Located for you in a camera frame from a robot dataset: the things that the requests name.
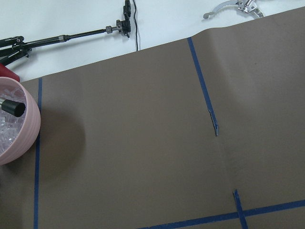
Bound pink bowl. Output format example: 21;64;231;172
0;77;41;165

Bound metal muddler black tip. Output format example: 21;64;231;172
0;97;26;117

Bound metal tongs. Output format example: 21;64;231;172
203;0;264;20

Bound black selfie stick tripod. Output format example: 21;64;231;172
0;0;132;66

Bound black thin cable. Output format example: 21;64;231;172
132;0;140;52

